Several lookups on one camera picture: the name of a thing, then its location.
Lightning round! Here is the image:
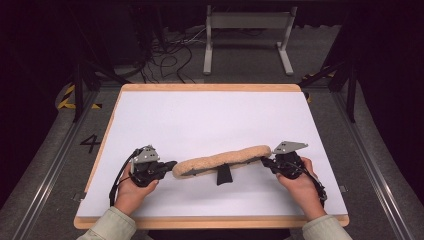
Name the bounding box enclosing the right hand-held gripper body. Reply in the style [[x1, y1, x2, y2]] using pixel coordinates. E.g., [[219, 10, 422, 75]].
[[271, 141, 309, 180]]

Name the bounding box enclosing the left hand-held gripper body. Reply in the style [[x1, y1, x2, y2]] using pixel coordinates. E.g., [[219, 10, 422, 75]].
[[129, 144, 166, 188]]

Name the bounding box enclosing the tan fleece pad black lining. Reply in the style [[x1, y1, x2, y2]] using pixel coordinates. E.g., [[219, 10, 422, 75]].
[[171, 144, 273, 187]]

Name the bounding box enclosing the person's right hand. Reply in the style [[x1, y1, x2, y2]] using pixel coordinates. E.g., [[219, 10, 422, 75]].
[[275, 157, 328, 222]]

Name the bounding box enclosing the person's left hand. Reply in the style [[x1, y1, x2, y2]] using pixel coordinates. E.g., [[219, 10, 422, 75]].
[[114, 163, 160, 217]]

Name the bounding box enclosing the white table mat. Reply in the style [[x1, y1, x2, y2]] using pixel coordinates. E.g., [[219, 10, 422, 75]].
[[76, 90, 348, 218]]

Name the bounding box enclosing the wooden table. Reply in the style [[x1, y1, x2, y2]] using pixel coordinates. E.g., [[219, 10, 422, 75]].
[[73, 83, 350, 230]]

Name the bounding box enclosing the black metal stand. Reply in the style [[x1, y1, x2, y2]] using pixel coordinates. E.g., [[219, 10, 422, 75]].
[[299, 59, 360, 123], [69, 49, 132, 123]]

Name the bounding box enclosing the yellow black floor tape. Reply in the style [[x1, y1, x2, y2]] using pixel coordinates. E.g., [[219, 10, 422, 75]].
[[57, 83, 103, 110]]

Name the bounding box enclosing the white metal stand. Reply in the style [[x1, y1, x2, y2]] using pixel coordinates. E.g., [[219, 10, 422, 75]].
[[203, 4, 298, 76]]

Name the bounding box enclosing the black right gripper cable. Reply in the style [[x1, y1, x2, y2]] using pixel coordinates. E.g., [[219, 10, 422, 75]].
[[293, 161, 328, 208]]

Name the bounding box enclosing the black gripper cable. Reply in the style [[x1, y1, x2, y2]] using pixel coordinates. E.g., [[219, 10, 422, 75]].
[[293, 161, 328, 208], [109, 148, 141, 208]]

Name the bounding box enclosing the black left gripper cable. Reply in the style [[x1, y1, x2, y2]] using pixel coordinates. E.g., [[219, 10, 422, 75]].
[[109, 148, 141, 208]]

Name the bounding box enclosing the aluminium floor rail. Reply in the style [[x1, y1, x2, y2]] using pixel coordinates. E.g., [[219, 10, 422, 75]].
[[11, 89, 100, 240], [333, 89, 416, 240]]

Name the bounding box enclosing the bundle of black floor cables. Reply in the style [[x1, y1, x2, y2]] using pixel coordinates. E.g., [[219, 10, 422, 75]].
[[139, 26, 209, 84]]

